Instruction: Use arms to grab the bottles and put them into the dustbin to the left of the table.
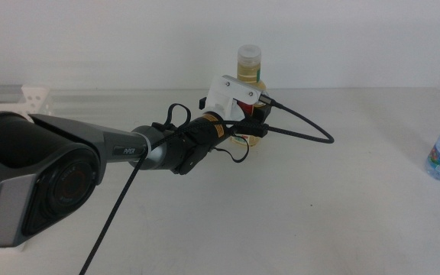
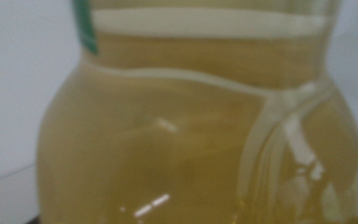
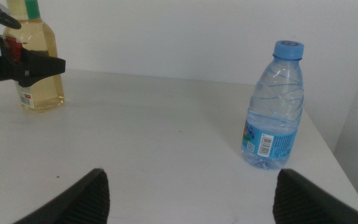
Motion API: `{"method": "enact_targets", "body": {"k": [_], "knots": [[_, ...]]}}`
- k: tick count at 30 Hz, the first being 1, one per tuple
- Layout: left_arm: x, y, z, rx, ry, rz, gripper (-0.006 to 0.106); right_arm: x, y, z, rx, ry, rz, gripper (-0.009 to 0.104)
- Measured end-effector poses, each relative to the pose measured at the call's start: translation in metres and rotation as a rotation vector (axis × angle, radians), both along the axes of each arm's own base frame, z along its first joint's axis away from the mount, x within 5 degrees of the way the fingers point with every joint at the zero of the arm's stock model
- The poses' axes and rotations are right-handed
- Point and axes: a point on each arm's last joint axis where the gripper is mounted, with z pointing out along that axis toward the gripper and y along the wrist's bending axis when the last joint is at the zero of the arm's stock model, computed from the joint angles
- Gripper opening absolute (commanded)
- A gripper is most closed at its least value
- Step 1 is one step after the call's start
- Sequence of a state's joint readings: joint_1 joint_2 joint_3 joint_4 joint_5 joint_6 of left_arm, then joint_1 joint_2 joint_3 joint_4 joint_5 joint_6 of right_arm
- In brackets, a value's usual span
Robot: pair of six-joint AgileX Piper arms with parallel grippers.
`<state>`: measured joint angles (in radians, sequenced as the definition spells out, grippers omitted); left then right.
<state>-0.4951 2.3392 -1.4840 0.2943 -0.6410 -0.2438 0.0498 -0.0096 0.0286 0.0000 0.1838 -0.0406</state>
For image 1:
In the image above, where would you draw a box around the yellow juice bottle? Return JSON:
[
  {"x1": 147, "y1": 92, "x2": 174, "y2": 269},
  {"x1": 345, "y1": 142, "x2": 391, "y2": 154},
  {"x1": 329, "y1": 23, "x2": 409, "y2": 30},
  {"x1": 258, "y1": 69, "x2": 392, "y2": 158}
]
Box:
[{"x1": 229, "y1": 44, "x2": 270, "y2": 148}]

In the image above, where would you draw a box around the white perforated plastic basket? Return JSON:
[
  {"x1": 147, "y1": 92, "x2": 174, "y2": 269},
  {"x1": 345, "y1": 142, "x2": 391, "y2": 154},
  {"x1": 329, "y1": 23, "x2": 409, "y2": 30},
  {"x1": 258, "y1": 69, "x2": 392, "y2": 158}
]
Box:
[{"x1": 0, "y1": 84, "x2": 53, "y2": 252}]

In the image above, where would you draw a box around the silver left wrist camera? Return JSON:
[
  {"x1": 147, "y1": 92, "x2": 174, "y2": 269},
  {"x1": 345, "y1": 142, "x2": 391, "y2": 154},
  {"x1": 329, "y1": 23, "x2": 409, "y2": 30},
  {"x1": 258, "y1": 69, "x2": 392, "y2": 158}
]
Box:
[{"x1": 222, "y1": 75, "x2": 273, "y2": 107}]

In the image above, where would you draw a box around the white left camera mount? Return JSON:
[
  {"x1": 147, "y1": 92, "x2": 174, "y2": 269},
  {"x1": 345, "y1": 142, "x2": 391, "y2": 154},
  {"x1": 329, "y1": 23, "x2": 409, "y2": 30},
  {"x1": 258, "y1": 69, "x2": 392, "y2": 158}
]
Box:
[{"x1": 207, "y1": 74, "x2": 269, "y2": 121}]

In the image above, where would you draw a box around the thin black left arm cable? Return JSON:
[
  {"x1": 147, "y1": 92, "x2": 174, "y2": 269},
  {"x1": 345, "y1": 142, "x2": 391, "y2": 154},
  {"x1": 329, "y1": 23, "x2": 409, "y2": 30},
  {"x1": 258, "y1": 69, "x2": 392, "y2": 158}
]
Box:
[{"x1": 163, "y1": 102, "x2": 251, "y2": 164}]

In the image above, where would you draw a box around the braided left camera cable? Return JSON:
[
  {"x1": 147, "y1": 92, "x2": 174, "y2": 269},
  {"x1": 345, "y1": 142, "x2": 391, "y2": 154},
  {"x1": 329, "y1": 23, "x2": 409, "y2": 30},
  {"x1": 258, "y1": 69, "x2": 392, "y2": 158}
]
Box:
[{"x1": 78, "y1": 98, "x2": 335, "y2": 275}]

